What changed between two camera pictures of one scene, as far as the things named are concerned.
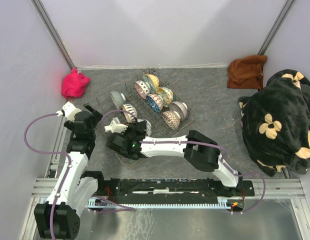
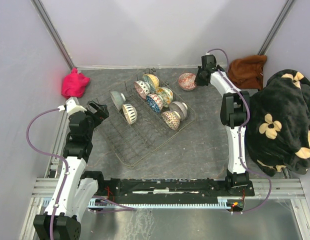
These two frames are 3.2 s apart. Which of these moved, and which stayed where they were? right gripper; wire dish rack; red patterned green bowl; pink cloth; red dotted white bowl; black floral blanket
Moved: red patterned green bowl; right gripper
Stayed: black floral blanket; wire dish rack; pink cloth; red dotted white bowl
